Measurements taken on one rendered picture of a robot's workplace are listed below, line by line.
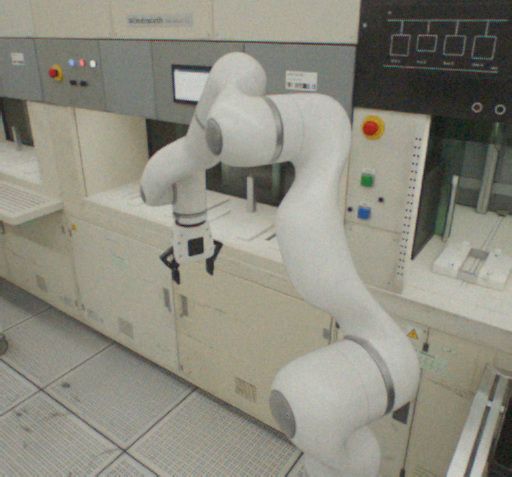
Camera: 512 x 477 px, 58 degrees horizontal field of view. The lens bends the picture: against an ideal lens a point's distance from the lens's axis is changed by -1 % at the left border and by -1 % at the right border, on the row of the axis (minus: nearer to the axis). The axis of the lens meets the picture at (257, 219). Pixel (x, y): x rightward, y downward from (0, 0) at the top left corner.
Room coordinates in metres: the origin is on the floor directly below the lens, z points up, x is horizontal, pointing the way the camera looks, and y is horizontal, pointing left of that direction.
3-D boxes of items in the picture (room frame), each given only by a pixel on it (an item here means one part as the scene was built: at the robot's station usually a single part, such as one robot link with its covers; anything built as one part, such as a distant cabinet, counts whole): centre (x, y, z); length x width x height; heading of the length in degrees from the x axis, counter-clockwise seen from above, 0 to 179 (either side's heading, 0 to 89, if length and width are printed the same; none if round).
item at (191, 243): (1.05, 0.16, 1.12); 0.10 x 0.07 x 0.11; 120
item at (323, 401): (0.51, -0.11, 1.07); 0.19 x 0.12 x 0.24; 120
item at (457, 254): (1.33, -0.71, 0.89); 0.22 x 0.21 x 0.04; 145
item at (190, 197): (1.04, 0.17, 1.26); 0.09 x 0.08 x 0.13; 120
